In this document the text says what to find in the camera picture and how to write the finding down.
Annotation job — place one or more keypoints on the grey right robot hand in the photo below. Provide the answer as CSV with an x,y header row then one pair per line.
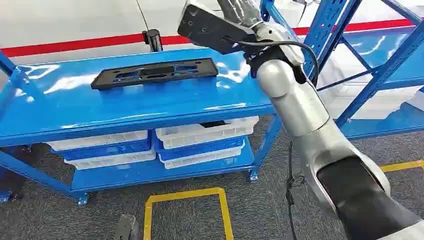
x,y
240,10

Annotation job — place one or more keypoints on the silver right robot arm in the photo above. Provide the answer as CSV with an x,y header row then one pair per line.
x,y
298,106

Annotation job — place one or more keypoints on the flat black plastic panel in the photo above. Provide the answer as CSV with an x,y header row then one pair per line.
x,y
155,73

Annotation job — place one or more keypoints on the long black plastic part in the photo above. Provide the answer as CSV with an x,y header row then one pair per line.
x,y
213,124

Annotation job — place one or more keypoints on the white plastic bin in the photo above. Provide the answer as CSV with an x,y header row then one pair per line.
x,y
99,140
374,102
198,136
109,161
198,161

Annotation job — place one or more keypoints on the blue metal shelf rack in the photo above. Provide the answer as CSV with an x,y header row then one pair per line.
x,y
381,74
132,102

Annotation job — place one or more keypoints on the blue plastic bin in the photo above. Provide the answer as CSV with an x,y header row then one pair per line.
x,y
202,150
106,151

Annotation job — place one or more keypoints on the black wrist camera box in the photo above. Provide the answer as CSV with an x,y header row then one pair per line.
x,y
212,28

